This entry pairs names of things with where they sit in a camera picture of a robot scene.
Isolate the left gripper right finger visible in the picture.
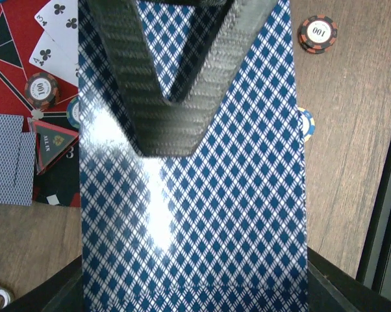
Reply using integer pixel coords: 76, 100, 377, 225
307, 248, 391, 312

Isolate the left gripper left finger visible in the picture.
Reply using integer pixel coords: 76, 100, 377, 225
1, 255, 82, 311

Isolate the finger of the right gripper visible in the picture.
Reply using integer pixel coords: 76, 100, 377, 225
88, 1, 275, 157

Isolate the green blue 50 chip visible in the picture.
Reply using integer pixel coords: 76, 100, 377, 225
66, 96, 81, 129

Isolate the triangular all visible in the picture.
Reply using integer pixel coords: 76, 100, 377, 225
28, 118, 79, 175

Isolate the blue backed card deck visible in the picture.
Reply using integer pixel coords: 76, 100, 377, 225
79, 1, 309, 311

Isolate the brown red 100 chip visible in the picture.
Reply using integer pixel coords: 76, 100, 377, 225
24, 71, 60, 111

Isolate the four of clubs card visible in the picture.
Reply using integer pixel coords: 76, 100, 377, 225
29, 31, 79, 87

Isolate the three of clubs card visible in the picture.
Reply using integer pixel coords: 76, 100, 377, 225
34, 0, 79, 64

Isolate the face down card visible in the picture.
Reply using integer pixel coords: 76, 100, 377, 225
0, 114, 23, 185

